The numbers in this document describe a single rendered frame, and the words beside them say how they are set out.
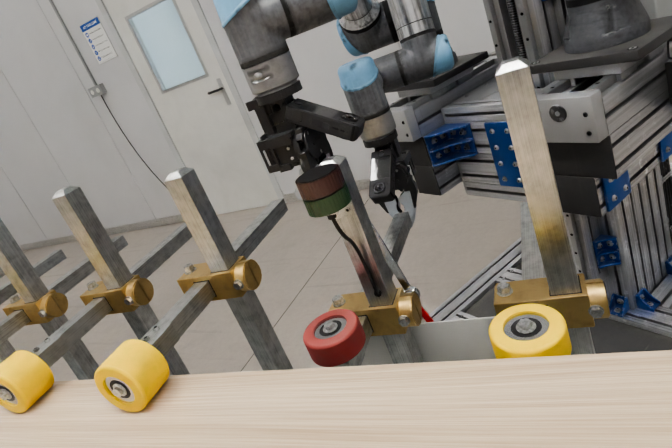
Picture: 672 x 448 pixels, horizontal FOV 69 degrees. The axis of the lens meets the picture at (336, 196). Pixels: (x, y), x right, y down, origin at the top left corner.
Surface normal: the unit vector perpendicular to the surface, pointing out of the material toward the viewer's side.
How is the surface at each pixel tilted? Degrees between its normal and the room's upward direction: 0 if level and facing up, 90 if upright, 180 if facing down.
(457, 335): 90
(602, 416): 0
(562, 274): 90
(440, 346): 90
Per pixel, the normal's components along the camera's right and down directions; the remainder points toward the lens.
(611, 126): 0.54, 0.10
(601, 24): -0.55, 0.18
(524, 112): -0.31, 0.44
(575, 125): -0.77, 0.47
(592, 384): -0.35, -0.88
